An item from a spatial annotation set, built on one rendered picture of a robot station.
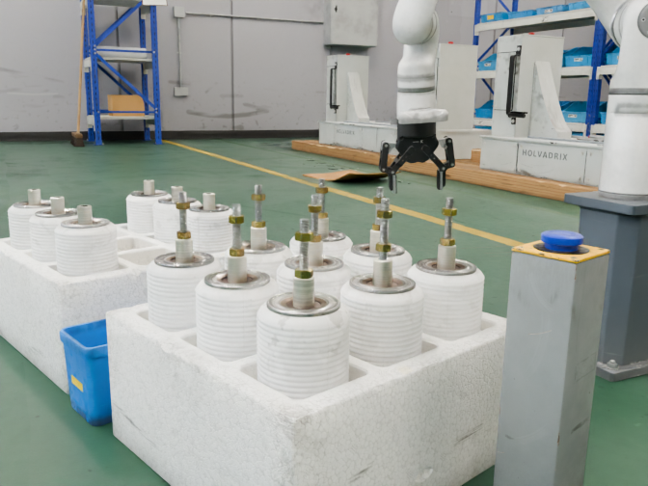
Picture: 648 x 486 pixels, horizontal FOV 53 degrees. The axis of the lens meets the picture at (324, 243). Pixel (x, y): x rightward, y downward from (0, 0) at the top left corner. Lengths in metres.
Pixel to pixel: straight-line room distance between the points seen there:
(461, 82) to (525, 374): 3.72
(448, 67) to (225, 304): 3.67
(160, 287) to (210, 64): 6.57
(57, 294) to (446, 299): 0.59
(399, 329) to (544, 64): 3.15
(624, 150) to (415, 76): 0.38
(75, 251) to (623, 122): 0.91
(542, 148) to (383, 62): 4.98
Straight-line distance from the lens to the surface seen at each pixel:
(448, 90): 4.29
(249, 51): 7.49
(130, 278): 1.09
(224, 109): 7.38
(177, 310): 0.82
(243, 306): 0.72
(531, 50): 3.74
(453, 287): 0.79
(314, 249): 0.81
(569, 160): 3.32
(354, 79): 5.49
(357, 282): 0.74
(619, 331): 1.21
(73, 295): 1.06
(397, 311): 0.71
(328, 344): 0.64
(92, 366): 0.96
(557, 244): 0.67
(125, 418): 0.92
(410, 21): 1.21
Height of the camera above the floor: 0.46
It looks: 13 degrees down
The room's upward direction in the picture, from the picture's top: 1 degrees clockwise
